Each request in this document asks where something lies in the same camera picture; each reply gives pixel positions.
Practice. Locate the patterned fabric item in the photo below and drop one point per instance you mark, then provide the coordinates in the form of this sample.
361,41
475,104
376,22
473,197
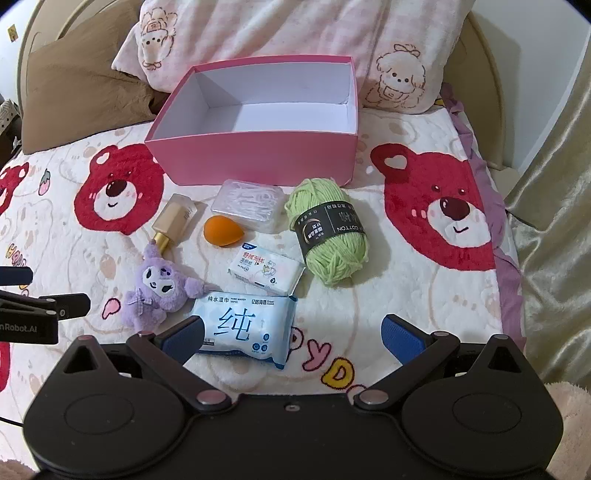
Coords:
9,124

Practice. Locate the clear plastic swab box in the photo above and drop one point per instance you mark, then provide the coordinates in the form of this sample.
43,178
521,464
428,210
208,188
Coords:
249,203

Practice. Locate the orange makeup sponge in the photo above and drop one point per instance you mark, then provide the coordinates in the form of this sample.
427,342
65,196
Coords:
220,231

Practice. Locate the blue wet wipes pack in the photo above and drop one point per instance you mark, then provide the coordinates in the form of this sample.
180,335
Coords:
240,327

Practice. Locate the beige fluffy cloth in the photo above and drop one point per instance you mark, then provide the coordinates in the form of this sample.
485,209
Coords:
572,415

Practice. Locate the beige bed headboard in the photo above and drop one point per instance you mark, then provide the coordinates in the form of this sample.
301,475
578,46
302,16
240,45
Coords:
485,92

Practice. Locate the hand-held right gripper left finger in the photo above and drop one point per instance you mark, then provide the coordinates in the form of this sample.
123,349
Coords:
184,337

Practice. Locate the purple frilled bedsheet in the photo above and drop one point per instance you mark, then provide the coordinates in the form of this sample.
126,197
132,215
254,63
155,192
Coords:
508,258

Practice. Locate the beige foundation bottle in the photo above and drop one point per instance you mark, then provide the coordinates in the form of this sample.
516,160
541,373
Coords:
173,219

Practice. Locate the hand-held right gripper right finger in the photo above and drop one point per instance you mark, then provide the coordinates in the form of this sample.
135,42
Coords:
399,339

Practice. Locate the red bear printed blanket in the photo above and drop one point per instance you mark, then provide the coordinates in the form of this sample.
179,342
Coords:
415,286

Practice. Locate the pink cardboard box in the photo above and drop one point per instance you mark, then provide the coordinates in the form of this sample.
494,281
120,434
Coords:
258,157

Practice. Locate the white wet wipes pack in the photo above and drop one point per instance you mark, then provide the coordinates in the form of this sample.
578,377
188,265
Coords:
265,267

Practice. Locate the beige curtain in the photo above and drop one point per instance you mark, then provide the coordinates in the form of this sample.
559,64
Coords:
558,230

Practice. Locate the pink printed pillow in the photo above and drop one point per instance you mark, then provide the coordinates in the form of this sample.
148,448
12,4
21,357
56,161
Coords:
286,27

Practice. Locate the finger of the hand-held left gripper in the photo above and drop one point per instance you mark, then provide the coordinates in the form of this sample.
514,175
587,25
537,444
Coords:
16,275
69,305

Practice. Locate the brown pillow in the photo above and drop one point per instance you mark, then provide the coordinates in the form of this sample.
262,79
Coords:
78,92

